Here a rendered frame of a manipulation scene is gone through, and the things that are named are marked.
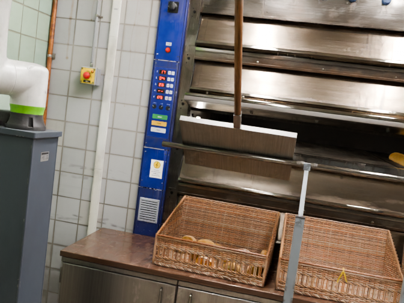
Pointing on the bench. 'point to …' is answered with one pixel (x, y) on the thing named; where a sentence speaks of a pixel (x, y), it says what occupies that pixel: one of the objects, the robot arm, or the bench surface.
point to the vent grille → (148, 210)
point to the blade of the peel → (199, 158)
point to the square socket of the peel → (237, 121)
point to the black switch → (173, 6)
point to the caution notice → (156, 169)
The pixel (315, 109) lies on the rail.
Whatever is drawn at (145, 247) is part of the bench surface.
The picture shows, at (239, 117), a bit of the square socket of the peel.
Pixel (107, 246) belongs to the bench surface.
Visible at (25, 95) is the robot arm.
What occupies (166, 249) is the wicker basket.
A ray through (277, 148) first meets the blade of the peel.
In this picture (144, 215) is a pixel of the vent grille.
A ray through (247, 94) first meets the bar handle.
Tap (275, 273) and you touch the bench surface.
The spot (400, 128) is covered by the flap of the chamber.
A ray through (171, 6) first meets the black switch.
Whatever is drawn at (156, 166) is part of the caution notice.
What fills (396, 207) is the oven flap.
